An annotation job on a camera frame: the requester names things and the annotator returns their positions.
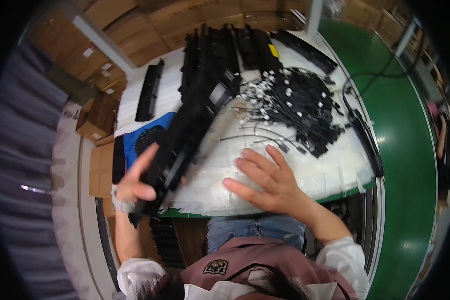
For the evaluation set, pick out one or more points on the person's left hand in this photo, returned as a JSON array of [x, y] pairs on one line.
[[129, 187]]

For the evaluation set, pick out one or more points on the person's right hand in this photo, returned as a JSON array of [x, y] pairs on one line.
[[275, 187]]

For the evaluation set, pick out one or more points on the long black plastic housing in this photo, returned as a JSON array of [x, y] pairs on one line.
[[187, 135]]

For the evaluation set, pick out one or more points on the black foam block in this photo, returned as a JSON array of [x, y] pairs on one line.
[[118, 161]]

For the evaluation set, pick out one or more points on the flat cardboard sheet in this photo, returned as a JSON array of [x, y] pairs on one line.
[[102, 170]]

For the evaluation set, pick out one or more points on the person's legs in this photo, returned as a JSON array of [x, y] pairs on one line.
[[255, 230]]

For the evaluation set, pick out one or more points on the white foam table cover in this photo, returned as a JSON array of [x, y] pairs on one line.
[[322, 172]]

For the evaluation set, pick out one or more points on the blue tray of black screws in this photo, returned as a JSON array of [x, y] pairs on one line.
[[146, 140]]

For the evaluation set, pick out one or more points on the black parts stack under table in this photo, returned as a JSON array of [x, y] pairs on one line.
[[168, 242]]

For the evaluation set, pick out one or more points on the small open cardboard box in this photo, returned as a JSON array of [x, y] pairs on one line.
[[97, 118]]

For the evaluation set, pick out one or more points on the person's body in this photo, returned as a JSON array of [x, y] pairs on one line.
[[270, 273]]

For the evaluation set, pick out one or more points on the black electric screwdriver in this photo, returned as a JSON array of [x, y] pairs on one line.
[[367, 142]]

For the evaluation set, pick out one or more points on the grey plastic curtain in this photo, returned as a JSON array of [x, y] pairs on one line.
[[22, 180]]

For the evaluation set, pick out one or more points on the green conveyor belt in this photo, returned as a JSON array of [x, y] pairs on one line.
[[405, 157]]

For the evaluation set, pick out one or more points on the yellow label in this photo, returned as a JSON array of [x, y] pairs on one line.
[[273, 50]]

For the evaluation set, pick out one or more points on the long black plastic cover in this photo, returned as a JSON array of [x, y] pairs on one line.
[[307, 50]]

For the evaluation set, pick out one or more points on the stack of black plastic housings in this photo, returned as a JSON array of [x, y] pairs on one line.
[[217, 52]]

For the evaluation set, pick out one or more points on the heap of cardboard boxes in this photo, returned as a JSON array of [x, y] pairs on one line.
[[142, 30]]

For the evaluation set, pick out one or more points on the narrow black plastic rail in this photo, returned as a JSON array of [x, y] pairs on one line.
[[149, 92]]

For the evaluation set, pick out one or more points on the white metal frame bar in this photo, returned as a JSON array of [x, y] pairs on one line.
[[103, 43]]

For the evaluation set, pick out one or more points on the white metal frame post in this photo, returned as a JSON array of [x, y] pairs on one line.
[[314, 17]]

